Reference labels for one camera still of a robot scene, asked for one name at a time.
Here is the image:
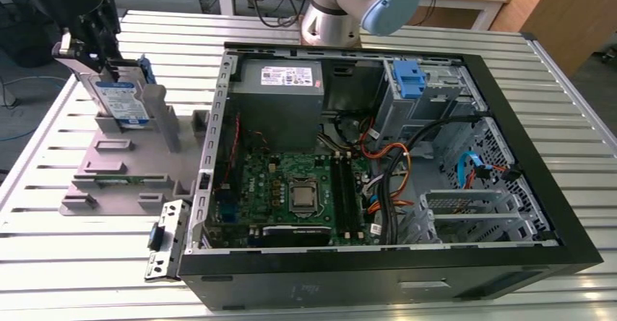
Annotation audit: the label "green motherboard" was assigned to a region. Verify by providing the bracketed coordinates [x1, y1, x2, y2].
[206, 150, 386, 248]

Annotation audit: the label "blue data wire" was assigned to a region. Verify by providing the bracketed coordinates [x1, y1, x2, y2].
[457, 150, 482, 192]

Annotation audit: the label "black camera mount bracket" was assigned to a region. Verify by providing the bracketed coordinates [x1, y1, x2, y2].
[76, 0, 121, 47]

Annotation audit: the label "black cable bundle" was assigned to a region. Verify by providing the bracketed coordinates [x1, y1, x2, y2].
[378, 113, 488, 244]

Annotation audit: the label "thin red wire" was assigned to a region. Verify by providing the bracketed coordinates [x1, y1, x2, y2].
[232, 114, 241, 188]

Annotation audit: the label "blue drive latch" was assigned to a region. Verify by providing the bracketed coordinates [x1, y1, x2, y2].
[392, 60, 428, 100]

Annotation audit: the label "orange wire bundle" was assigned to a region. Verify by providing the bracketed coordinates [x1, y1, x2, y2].
[358, 142, 416, 217]

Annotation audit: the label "metal disk bay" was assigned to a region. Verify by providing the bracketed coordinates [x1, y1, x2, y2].
[417, 189, 550, 244]

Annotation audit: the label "metal drive cage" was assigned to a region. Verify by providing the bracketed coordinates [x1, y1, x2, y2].
[374, 59, 488, 145]

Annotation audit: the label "wooden cabinet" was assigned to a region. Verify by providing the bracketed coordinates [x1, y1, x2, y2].
[490, 0, 617, 78]

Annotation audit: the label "grey parts rack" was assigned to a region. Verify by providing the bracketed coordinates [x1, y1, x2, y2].
[57, 84, 213, 215]

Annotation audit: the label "metal expansion slot bracket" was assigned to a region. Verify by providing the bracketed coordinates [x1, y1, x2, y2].
[144, 198, 188, 283]

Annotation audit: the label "silver CPU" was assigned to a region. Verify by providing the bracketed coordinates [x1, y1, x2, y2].
[290, 185, 317, 206]

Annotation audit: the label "grey power supply unit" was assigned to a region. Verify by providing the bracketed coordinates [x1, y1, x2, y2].
[229, 59, 325, 154]

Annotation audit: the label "black mesh waste bin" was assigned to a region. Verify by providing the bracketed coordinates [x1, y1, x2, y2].
[0, 0, 57, 69]

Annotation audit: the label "CPU socket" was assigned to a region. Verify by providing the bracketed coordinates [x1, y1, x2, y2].
[286, 178, 322, 218]

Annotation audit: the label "black graphics card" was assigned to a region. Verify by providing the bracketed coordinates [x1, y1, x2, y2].
[248, 224, 333, 248]

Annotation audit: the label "hard disk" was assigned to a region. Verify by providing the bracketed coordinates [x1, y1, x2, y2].
[72, 55, 154, 132]

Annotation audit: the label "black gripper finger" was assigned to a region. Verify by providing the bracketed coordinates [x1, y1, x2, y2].
[72, 40, 125, 80]

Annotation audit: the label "black RAM slot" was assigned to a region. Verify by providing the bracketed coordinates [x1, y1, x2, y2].
[329, 153, 352, 239]

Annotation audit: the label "black open PC case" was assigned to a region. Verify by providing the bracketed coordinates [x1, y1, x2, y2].
[178, 40, 605, 309]

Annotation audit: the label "black chair base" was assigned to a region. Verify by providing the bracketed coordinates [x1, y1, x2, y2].
[590, 40, 617, 62]

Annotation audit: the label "yellow black power wires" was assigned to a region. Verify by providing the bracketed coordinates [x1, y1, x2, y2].
[316, 114, 381, 155]

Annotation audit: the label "small grey wrist camera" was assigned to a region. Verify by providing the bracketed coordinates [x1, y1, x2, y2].
[50, 31, 74, 60]

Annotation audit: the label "green RAM stick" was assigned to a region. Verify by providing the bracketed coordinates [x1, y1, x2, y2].
[93, 175, 145, 184]

